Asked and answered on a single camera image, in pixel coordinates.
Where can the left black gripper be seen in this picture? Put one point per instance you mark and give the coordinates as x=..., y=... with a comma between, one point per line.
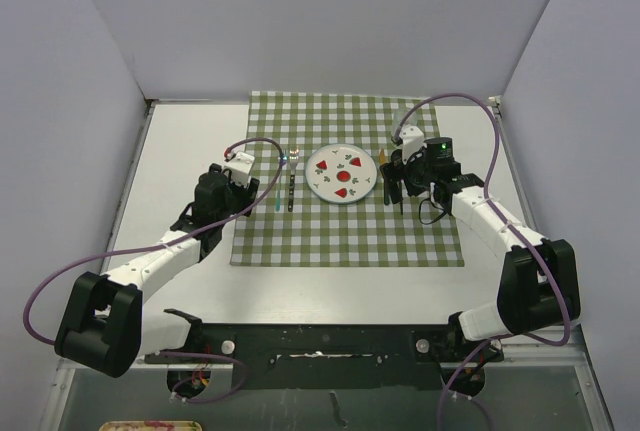
x=244, y=194

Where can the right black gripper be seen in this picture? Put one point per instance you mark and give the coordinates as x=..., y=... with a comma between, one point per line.
x=396, y=171

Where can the green handled knife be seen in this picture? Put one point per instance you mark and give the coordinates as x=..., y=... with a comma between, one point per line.
x=382, y=161

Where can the clear drinking glass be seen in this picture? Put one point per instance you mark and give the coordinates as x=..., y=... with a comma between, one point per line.
x=398, y=115

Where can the iridescent rainbow fork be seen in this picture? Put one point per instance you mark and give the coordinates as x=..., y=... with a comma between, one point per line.
x=283, y=165

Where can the white plate with strawberries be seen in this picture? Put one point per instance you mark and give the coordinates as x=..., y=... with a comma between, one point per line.
x=341, y=173

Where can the silver fork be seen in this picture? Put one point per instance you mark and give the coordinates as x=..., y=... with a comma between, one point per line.
x=293, y=159

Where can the green white checkered tablecloth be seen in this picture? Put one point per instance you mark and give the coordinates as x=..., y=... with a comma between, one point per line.
x=320, y=234

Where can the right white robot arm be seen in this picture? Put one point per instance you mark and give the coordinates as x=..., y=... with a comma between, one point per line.
x=538, y=285

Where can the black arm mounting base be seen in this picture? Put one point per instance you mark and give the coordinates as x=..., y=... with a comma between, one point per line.
x=333, y=357

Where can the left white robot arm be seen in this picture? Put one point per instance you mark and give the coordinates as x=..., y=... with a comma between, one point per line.
x=104, y=326

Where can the yellow rimmed tray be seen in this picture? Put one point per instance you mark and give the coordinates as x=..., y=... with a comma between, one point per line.
x=151, y=425

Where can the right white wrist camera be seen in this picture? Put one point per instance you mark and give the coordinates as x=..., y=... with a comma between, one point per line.
x=410, y=140

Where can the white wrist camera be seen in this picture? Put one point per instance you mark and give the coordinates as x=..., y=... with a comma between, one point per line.
x=238, y=166
x=410, y=140

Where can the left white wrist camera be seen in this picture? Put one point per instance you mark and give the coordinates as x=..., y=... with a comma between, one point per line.
x=238, y=166

